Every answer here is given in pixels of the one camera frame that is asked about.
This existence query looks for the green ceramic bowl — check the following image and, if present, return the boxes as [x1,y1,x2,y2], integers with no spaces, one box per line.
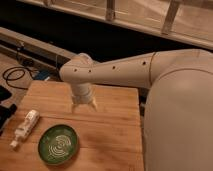
[38,124,79,165]

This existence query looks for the grey floor rail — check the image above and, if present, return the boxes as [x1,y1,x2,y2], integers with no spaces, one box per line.
[0,27,75,72]

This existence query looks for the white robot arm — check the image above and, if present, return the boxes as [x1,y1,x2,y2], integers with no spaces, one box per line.
[60,49,213,171]

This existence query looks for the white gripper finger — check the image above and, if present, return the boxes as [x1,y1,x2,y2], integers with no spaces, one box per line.
[91,99,97,111]
[71,103,77,113]

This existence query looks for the white plastic bottle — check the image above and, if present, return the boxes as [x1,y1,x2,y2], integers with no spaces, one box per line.
[10,110,40,149]

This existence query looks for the black device at left edge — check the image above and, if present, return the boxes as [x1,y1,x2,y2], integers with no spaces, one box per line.
[0,84,18,134]

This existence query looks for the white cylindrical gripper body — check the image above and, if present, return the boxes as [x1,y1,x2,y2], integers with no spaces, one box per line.
[71,83,93,104]

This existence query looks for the white window frame rail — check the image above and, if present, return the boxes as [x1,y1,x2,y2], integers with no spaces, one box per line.
[18,0,213,50]

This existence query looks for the black coiled cable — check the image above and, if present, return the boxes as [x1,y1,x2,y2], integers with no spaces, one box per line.
[2,65,36,90]

